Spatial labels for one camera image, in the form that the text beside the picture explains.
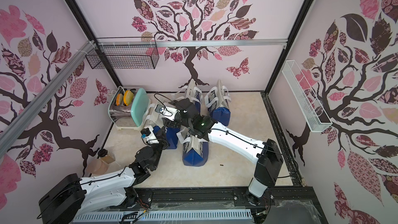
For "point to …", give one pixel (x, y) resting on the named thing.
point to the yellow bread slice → (128, 97)
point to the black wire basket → (134, 57)
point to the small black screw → (221, 165)
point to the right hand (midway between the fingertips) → (168, 110)
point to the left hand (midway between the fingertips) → (165, 130)
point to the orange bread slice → (119, 99)
